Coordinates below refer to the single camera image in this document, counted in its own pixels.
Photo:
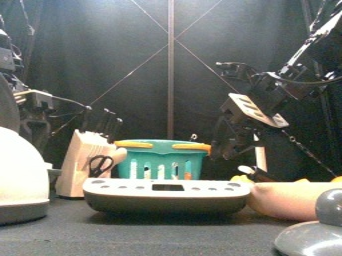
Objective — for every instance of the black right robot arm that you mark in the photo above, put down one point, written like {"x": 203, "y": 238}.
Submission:
{"x": 329, "y": 43}

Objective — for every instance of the black toy scissors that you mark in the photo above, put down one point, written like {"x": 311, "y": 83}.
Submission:
{"x": 101, "y": 165}

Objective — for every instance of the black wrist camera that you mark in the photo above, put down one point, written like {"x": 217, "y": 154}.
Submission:
{"x": 235, "y": 68}

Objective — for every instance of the grey pot lid with knob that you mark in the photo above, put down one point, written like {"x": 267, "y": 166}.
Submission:
{"x": 319, "y": 233}

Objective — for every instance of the white plastic stick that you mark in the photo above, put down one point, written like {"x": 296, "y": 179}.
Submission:
{"x": 261, "y": 155}

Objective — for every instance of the beige toy knife block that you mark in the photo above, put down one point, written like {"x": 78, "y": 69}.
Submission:
{"x": 78, "y": 166}

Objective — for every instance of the white toy kitchen scale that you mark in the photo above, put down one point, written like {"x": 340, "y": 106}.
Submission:
{"x": 168, "y": 196}

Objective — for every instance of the yellow and black toy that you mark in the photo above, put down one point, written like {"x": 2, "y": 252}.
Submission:
{"x": 252, "y": 174}

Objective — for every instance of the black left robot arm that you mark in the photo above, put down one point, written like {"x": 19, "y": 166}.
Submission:
{"x": 11, "y": 50}

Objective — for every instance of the white toy kettle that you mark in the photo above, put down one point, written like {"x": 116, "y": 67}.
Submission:
{"x": 22, "y": 180}

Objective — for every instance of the pale peach oval toy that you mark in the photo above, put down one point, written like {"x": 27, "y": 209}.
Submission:
{"x": 289, "y": 201}

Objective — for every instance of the metal frame pole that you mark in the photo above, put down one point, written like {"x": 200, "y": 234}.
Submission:
{"x": 170, "y": 66}

